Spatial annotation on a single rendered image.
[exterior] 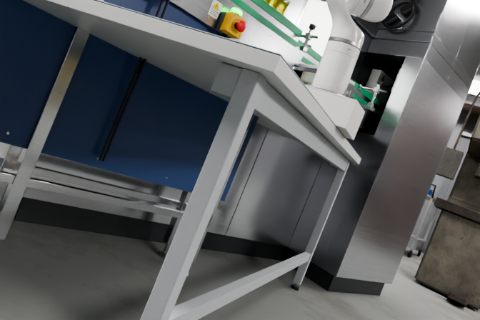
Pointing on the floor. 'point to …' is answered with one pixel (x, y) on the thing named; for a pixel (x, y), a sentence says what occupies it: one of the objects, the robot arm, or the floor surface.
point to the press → (457, 226)
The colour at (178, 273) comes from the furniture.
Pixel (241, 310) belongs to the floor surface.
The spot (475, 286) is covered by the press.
